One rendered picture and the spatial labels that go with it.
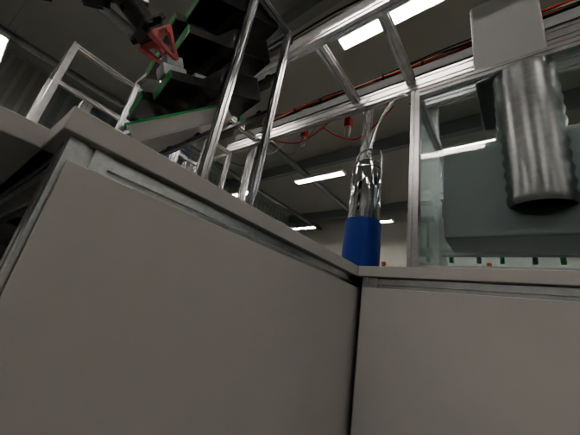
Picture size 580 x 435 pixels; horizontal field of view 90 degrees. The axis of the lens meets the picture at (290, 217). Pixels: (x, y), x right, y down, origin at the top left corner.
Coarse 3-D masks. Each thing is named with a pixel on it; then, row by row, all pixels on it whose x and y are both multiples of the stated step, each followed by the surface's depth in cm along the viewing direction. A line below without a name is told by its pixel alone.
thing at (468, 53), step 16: (368, 0) 135; (336, 16) 146; (560, 16) 128; (576, 16) 125; (432, 64) 160; (448, 64) 155; (384, 80) 178; (400, 80) 170; (304, 112) 214; (256, 128) 245; (272, 128) 232
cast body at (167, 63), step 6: (162, 60) 76; (168, 60) 74; (174, 60) 76; (180, 60) 77; (162, 66) 73; (168, 66) 74; (174, 66) 75; (180, 66) 77; (156, 72) 76; (162, 72) 74; (162, 78) 75
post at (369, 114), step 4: (368, 112) 183; (372, 112) 185; (368, 116) 182; (372, 116) 184; (368, 120) 181; (372, 120) 183; (368, 124) 179; (372, 124) 183; (368, 128) 178; (368, 132) 177; (364, 136) 178; (368, 136) 176; (364, 140) 177; (368, 140) 175; (364, 144) 176; (364, 148) 174; (360, 152) 175; (364, 152) 173; (360, 156) 174; (364, 156) 172; (360, 160) 173
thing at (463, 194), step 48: (432, 96) 103; (480, 96) 93; (576, 96) 77; (432, 144) 97; (480, 144) 87; (576, 144) 73; (432, 192) 91; (480, 192) 82; (576, 192) 70; (432, 240) 85; (480, 240) 78; (528, 240) 72; (576, 240) 66
